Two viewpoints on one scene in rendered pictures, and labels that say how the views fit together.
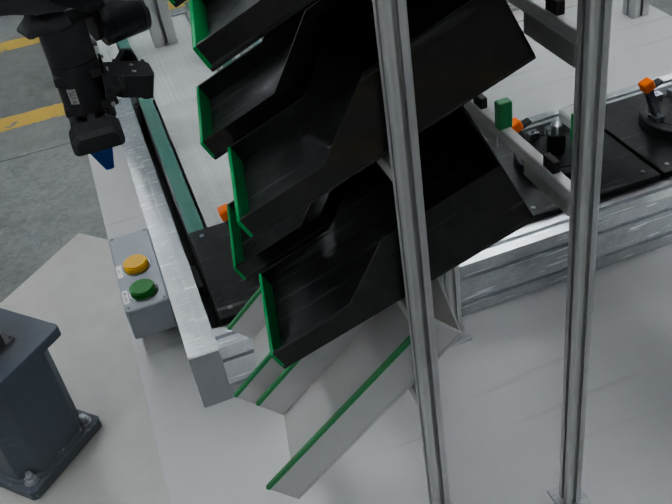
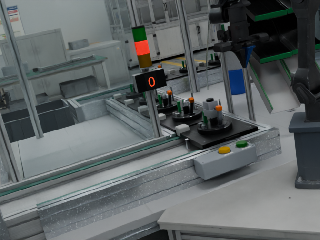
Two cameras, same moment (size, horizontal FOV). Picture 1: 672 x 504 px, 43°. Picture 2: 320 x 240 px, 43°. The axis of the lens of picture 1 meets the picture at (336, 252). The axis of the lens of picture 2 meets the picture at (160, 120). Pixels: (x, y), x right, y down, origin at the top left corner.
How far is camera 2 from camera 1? 217 cm
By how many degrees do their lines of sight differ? 84
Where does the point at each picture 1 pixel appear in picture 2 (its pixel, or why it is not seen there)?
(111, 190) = (112, 223)
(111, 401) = (286, 170)
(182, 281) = (233, 141)
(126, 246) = (208, 158)
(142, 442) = not seen: hidden behind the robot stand
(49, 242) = not seen: outside the picture
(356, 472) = not seen: hidden behind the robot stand
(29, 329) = (299, 115)
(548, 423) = (266, 115)
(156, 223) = (190, 156)
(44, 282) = (205, 216)
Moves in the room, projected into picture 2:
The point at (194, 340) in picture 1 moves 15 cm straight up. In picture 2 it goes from (268, 130) to (263, 91)
